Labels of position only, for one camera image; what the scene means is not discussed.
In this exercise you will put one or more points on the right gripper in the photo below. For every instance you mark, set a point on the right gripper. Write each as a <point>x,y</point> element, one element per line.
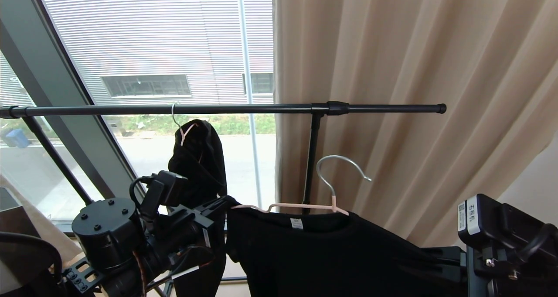
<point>514,281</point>

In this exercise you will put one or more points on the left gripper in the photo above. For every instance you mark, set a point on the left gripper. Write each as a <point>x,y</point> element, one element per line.
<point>183,244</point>

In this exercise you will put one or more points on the black shorts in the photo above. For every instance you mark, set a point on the black shorts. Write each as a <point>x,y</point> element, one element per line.
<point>200,166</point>

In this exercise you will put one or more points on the pink clothes hanger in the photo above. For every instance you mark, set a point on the pink clothes hanger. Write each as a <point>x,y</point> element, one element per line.
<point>296,206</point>
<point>183,135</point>

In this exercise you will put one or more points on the black garment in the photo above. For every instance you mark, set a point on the black garment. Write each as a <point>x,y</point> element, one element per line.
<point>327,257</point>

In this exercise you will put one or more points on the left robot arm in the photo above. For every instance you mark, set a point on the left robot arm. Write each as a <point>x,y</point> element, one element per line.
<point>104,231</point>

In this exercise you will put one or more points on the black clothes rack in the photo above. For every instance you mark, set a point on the black clothes rack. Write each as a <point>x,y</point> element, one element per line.
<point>218,109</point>

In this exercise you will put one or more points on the window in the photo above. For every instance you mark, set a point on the window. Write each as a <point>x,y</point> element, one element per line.
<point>152,35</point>

